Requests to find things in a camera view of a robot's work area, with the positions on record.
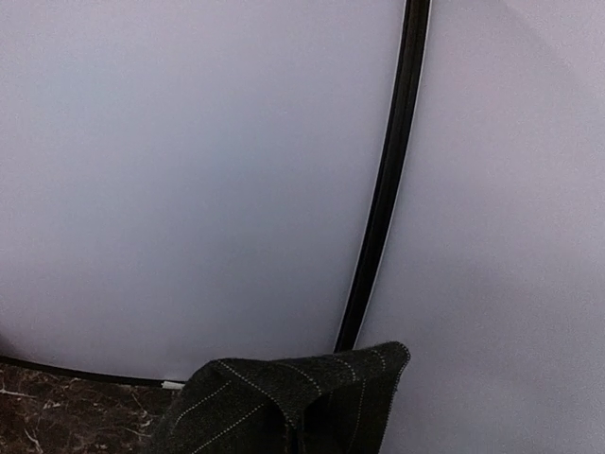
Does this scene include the black clothes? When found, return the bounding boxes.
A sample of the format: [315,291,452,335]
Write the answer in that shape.
[145,341,410,454]

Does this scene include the right black frame post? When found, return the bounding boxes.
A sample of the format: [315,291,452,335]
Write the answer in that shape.
[334,0,431,353]

